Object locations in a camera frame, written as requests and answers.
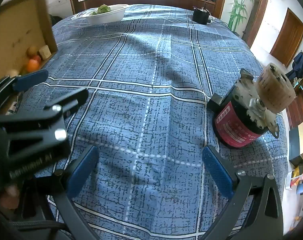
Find person's left hand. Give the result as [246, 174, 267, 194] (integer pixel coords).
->
[0, 184, 21, 209]

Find orange tangerine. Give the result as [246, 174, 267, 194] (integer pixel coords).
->
[26, 59, 40, 73]

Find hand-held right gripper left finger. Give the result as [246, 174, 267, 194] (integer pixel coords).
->
[48, 145, 100, 240]

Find white bowl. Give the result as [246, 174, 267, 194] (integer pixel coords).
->
[83, 4, 129, 26]

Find black cylindrical device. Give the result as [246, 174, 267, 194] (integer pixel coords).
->
[193, 7, 212, 25]

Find green leafy vegetables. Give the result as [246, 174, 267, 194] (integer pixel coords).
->
[92, 4, 112, 15]

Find black motor with cork wheel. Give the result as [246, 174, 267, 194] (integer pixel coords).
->
[207, 63, 296, 149]

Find black storage box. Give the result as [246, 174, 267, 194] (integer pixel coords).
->
[289, 126, 303, 167]

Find pile of printed papers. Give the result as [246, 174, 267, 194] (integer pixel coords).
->
[286, 164, 303, 195]

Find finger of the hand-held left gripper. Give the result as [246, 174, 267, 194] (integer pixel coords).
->
[0, 69, 50, 111]
[0, 88, 89, 165]

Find light wooden block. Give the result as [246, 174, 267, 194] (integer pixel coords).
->
[38, 45, 52, 60]

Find blue plaid tablecloth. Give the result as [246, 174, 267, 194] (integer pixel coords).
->
[18, 4, 288, 240]

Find brown cardboard tray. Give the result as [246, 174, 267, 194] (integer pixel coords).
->
[0, 0, 58, 117]

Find bamboo wall print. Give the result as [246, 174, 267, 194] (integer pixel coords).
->
[226, 0, 258, 37]

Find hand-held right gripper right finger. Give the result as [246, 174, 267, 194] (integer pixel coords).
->
[202, 145, 285, 240]

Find brown wooden door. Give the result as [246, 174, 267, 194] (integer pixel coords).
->
[269, 7, 303, 68]

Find dark hanging jacket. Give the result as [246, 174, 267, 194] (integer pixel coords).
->
[285, 51, 303, 80]

